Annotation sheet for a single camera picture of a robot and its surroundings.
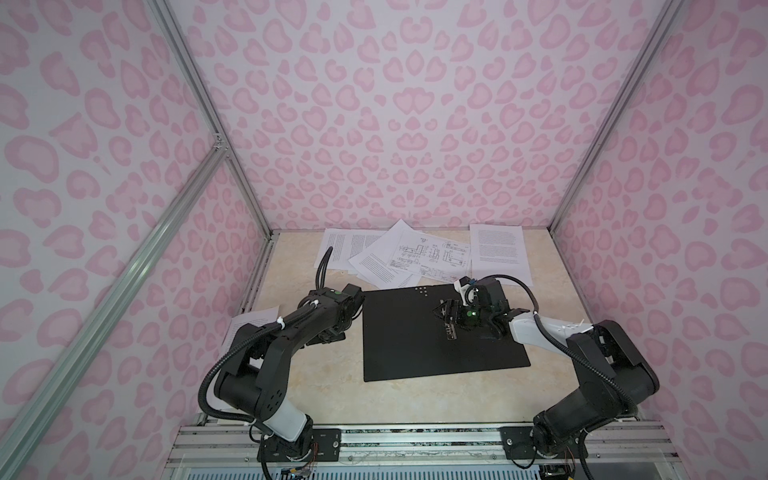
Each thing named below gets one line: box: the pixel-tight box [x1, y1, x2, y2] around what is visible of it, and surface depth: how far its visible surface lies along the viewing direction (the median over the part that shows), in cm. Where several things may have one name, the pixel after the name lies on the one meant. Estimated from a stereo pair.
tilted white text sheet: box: [348, 219, 413, 289], surface depth 112 cm
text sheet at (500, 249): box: [470, 224, 534, 287], surface depth 116 cm
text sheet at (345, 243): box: [314, 228, 387, 270], surface depth 120 cm
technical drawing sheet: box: [387, 229, 472, 283], surface depth 115 cm
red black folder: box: [362, 284, 531, 383], surface depth 93 cm
